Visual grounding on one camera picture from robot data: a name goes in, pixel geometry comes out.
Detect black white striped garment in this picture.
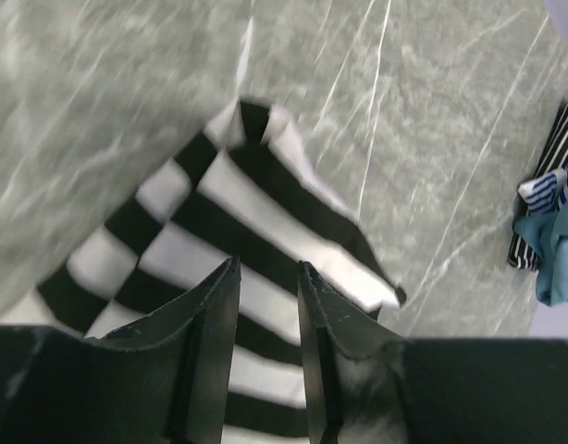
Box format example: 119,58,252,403
0,101,406,443

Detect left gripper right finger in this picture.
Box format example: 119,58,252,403
298,262,404,443

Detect blue white striped folded garment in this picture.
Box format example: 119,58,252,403
518,168,568,215

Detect dark striped folded garment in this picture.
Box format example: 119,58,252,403
507,101,568,271

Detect teal ribbed tank top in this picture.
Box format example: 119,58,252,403
513,200,568,306

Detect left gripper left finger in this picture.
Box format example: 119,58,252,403
84,259,241,443

